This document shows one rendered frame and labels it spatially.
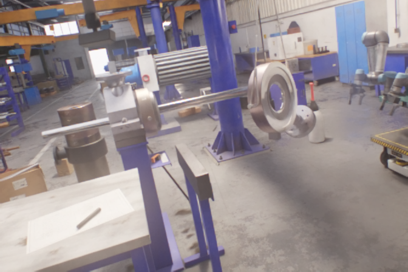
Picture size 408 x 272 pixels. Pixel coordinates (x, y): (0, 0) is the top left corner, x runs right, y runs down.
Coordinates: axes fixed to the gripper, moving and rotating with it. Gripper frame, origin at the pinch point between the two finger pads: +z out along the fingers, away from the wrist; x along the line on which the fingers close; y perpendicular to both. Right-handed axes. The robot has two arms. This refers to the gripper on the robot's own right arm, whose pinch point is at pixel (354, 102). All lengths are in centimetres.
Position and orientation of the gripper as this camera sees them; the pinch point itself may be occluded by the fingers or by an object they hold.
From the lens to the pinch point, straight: 323.7
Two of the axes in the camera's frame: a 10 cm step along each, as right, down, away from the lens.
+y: 9.4, 1.8, 2.9
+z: -1.8, 9.8, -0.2
